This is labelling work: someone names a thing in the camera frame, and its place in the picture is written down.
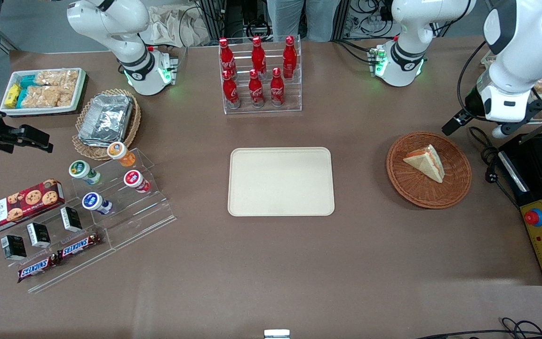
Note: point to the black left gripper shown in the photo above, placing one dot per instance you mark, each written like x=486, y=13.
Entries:
x=471, y=104

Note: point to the triangular sandwich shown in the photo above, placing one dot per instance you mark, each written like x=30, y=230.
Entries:
x=428, y=165

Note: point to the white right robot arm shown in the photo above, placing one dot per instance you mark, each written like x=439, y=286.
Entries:
x=111, y=23

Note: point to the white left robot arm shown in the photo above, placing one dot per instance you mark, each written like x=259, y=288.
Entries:
x=520, y=42

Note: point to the white rectangular snack tray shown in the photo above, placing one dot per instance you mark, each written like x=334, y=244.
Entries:
x=40, y=111

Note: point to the brown round wicker basket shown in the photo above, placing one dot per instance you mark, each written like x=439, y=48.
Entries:
x=421, y=193

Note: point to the light wicker basket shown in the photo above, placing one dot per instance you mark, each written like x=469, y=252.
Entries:
x=87, y=151

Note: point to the beige plastic tray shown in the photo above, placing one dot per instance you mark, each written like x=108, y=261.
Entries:
x=280, y=181

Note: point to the yellow snack pack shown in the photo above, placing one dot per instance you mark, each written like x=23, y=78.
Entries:
x=12, y=96

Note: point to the teal snack pack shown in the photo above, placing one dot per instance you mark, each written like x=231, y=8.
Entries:
x=28, y=81
x=22, y=98

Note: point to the red Walkers shortbread box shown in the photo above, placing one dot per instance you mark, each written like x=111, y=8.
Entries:
x=17, y=207

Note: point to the green lid gum bottle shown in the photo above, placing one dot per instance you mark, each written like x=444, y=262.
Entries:
x=78, y=168

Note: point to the black tabletop appliance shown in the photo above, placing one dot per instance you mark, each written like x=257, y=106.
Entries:
x=537, y=165

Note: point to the stack of foil containers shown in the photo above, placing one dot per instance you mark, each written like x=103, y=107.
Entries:
x=106, y=120

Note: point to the small black snack box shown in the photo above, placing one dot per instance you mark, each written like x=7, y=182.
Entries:
x=71, y=219
x=14, y=247
x=38, y=235

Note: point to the blue lid gum bottle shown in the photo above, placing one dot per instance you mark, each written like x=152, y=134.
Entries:
x=91, y=201

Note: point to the orange lid gum bottle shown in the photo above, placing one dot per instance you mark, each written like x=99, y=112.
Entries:
x=116, y=149

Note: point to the red emergency stop button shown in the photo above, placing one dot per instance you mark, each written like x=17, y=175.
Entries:
x=534, y=217

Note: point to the red lid gum bottle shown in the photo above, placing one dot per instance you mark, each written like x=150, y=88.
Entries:
x=132, y=178

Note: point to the Snickers chocolate bar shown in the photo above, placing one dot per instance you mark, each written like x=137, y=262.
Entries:
x=79, y=246
x=38, y=268

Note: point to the clear acrylic stepped riser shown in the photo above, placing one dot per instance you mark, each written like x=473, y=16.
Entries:
x=144, y=212
x=78, y=266

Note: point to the red cola bottle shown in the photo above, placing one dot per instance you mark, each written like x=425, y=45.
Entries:
x=227, y=59
x=290, y=59
x=231, y=92
x=256, y=92
x=258, y=56
x=277, y=89

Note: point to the person in blue jeans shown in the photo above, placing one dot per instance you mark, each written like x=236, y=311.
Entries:
x=299, y=19

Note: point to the clear acrylic bottle rack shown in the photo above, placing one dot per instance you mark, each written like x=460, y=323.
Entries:
x=264, y=110

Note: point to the crumpled beige paper bag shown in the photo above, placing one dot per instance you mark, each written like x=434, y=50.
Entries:
x=172, y=26

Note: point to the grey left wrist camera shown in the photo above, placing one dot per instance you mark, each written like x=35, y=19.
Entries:
x=501, y=131

